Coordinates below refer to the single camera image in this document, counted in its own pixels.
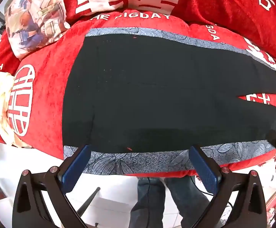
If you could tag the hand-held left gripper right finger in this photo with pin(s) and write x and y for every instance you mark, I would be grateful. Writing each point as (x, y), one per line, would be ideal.
(203, 168)

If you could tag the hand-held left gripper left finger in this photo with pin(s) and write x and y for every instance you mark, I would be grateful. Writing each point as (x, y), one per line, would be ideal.
(77, 163)

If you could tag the black pants with grey trim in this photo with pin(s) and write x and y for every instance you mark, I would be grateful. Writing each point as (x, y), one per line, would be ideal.
(152, 87)

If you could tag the person's legs in jeans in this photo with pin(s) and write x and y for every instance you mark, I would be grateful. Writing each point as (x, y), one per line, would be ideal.
(183, 201)

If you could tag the black rod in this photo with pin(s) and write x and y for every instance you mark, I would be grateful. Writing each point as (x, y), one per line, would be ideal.
(89, 201)

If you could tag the red blanket with white print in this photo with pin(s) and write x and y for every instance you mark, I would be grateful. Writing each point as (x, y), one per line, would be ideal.
(47, 80)

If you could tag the cream fluffy cloth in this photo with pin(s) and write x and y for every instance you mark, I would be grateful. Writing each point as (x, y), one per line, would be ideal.
(0, 95)

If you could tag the cartoon printed pillow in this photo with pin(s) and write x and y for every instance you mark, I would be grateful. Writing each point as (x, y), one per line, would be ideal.
(33, 21)

